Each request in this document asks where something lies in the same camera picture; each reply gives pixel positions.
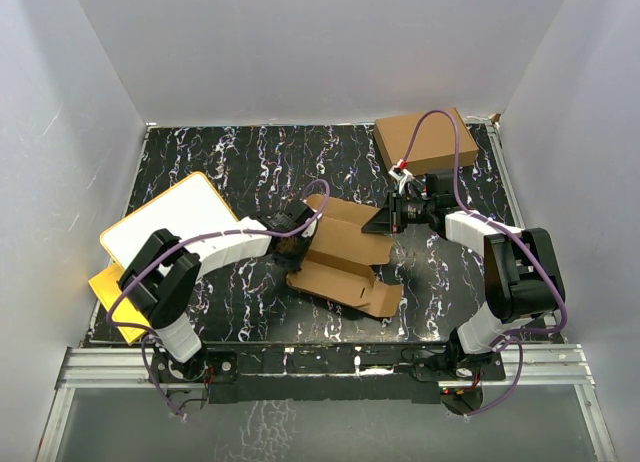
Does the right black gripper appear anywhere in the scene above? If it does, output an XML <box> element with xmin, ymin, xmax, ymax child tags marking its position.
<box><xmin>363</xmin><ymin>189</ymin><xmax>435</xmax><ymax>234</ymax></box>

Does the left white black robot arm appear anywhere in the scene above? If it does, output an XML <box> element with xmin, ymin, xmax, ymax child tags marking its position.
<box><xmin>118</xmin><ymin>200</ymin><xmax>318</xmax><ymax>381</ymax></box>

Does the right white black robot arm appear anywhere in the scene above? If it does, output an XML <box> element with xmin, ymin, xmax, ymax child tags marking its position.
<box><xmin>362</xmin><ymin>167</ymin><xmax>565</xmax><ymax>379</ymax></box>

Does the closed brown cardboard box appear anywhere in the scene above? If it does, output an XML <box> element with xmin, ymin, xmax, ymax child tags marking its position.
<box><xmin>373</xmin><ymin>107</ymin><xmax>478</xmax><ymax>175</ymax></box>

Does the white board yellow rim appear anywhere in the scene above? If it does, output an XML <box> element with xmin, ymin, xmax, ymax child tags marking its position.
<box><xmin>100</xmin><ymin>172</ymin><xmax>237</xmax><ymax>268</ymax></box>

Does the yellow flat board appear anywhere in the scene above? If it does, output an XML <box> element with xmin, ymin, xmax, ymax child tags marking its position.
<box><xmin>87</xmin><ymin>262</ymin><xmax>156</xmax><ymax>346</ymax></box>

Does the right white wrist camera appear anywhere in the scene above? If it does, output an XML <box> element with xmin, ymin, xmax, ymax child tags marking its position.
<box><xmin>388</xmin><ymin>159</ymin><xmax>414</xmax><ymax>195</ymax></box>

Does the aluminium frame rail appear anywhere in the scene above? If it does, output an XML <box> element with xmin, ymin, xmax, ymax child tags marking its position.
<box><xmin>36</xmin><ymin>343</ymin><xmax>616</xmax><ymax>461</ymax></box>

